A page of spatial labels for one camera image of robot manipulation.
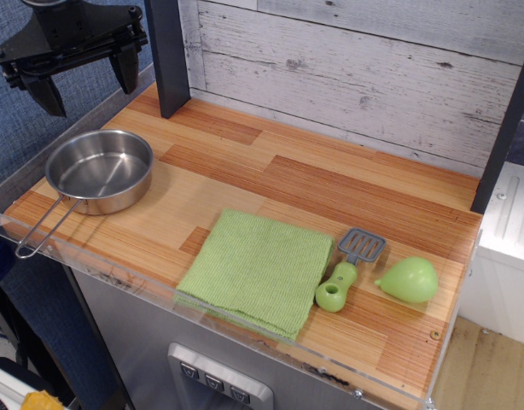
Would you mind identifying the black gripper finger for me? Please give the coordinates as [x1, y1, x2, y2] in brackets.
[23, 75, 67, 117]
[109, 49, 139, 95]

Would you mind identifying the clear acrylic table guard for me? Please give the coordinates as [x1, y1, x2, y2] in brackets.
[0, 59, 485, 410]

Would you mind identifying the green cloth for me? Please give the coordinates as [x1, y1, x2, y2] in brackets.
[177, 209, 335, 341]

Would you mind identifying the yellow object at bottom left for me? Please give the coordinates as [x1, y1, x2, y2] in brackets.
[20, 390, 67, 410]

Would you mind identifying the dark left shelf post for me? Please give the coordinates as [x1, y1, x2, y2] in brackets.
[144, 0, 190, 119]

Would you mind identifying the green grey toy spatula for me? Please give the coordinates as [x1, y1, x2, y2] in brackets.
[315, 227, 387, 313]

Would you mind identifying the green toy pear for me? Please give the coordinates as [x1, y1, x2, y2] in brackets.
[374, 256, 439, 303]

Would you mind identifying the white side cabinet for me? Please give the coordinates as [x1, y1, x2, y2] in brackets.
[458, 162, 524, 343]

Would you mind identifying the silver button control panel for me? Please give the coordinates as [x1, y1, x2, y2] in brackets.
[167, 343, 274, 409]

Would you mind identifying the dark shelf post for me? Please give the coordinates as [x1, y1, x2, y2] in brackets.
[144, 0, 190, 119]
[470, 63, 524, 214]

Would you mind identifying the steel pan with wire handle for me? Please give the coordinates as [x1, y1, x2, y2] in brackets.
[15, 129, 154, 260]

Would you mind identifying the dark right shelf post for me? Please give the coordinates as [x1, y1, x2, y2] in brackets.
[470, 63, 524, 214]

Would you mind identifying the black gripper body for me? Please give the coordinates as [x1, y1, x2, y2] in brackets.
[0, 1, 148, 89]

